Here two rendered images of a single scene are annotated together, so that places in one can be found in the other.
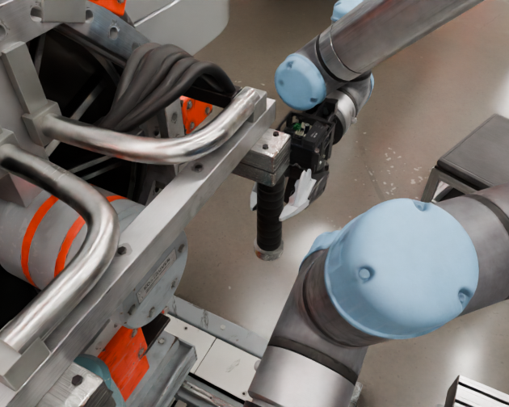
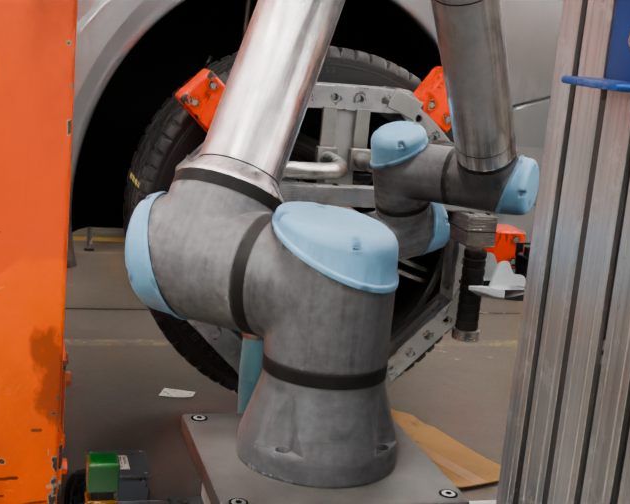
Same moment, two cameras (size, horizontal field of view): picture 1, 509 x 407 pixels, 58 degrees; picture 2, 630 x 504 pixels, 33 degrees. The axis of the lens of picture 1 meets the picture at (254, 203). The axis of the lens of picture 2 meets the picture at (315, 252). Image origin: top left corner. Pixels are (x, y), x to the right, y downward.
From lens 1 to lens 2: 1.35 m
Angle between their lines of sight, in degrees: 51
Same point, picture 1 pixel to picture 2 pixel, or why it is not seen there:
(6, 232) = not seen: hidden behind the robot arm
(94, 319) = (301, 193)
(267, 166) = (465, 225)
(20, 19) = (375, 99)
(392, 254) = (388, 127)
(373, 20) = not seen: hidden behind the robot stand
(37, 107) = (359, 147)
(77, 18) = (409, 115)
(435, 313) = (384, 141)
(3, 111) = (341, 139)
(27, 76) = (362, 127)
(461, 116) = not seen: outside the picture
